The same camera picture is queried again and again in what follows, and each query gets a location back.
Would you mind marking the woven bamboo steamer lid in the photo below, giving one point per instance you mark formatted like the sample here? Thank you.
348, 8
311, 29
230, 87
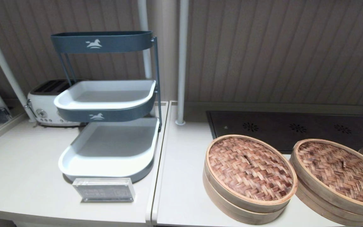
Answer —
250, 167
342, 170

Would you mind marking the white support pole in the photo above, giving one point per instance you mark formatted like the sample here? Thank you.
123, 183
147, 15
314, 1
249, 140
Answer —
182, 63
2, 60

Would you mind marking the teal white rack tray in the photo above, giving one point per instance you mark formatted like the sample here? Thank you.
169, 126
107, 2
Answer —
106, 95
112, 148
112, 42

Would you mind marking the black perforated steam panel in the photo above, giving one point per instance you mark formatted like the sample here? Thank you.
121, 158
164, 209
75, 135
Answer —
263, 129

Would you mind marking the clear acrylic warning sign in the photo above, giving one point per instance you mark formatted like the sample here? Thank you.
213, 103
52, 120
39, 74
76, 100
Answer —
104, 190

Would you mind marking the white retro toaster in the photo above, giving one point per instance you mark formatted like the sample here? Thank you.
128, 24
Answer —
44, 107

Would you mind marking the teal metal rack frame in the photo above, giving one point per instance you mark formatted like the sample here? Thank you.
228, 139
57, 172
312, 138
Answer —
157, 72

